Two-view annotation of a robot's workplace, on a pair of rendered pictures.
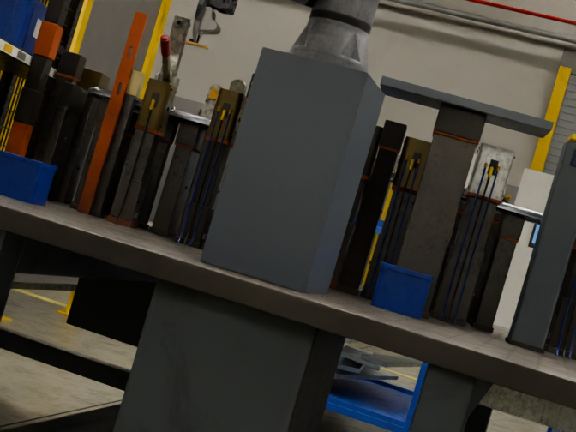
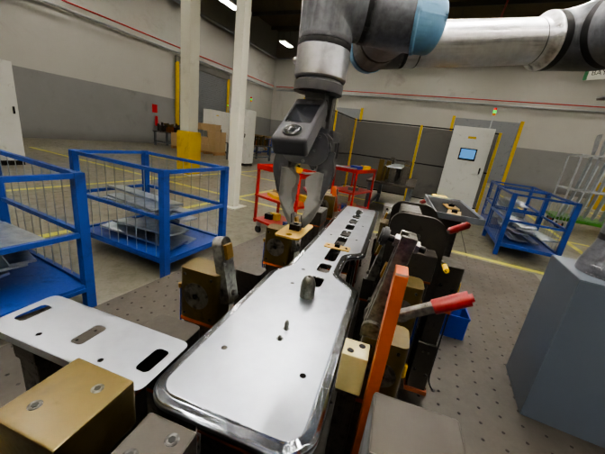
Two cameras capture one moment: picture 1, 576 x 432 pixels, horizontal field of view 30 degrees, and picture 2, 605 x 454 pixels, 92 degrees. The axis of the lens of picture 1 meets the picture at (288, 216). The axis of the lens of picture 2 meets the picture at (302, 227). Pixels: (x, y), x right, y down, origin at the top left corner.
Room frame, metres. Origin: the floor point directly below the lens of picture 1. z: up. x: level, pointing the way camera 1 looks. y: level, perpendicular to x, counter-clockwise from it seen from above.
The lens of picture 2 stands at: (2.64, 0.79, 1.33)
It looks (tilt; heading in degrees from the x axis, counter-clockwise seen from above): 17 degrees down; 279
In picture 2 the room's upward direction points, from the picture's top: 8 degrees clockwise
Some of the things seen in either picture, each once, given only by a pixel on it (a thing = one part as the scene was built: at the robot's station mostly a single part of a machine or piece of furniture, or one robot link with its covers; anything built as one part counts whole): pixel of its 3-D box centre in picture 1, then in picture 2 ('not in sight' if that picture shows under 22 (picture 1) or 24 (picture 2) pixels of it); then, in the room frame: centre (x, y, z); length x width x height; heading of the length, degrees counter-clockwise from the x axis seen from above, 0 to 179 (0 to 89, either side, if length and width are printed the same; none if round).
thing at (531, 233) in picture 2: not in sight; (523, 222); (-0.12, -4.36, 0.48); 1.20 x 0.80 x 0.95; 77
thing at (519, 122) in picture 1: (464, 107); (449, 207); (2.30, -0.30, 1.16); 0.37 x 0.14 x 0.02; 83
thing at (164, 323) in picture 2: not in sight; (162, 391); (2.93, 0.40, 0.84); 0.12 x 0.07 x 0.28; 173
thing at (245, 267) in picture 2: not in sight; (242, 316); (2.88, 0.14, 0.84); 0.10 x 0.05 x 0.29; 173
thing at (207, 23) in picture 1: (206, 25); (316, 198); (2.70, 0.33, 1.24); 0.06 x 0.03 x 0.09; 83
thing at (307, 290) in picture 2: not in sight; (307, 288); (2.70, 0.23, 1.02); 0.03 x 0.03 x 0.07
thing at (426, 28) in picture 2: not in sight; (396, 24); (2.63, 0.29, 1.50); 0.11 x 0.11 x 0.08; 14
